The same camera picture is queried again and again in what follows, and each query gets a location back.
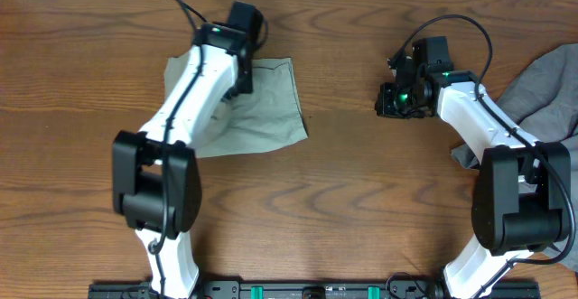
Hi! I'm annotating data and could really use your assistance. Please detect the grey garment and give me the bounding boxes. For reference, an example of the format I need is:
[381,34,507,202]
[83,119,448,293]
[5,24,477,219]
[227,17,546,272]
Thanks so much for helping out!
[451,42,578,273]

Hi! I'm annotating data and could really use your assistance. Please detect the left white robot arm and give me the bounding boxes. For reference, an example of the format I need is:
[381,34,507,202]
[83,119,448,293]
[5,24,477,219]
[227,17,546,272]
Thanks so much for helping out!
[112,23,261,298]

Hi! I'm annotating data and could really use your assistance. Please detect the khaki green shorts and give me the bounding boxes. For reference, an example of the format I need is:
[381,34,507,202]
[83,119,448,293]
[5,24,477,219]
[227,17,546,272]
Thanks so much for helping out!
[141,45,308,158]

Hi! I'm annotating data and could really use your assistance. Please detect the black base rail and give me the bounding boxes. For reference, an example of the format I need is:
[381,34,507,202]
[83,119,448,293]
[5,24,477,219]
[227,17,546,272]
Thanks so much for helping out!
[88,273,542,299]

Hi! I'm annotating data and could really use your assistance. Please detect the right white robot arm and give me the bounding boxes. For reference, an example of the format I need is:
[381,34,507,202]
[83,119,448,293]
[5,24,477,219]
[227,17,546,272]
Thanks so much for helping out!
[375,70,577,298]

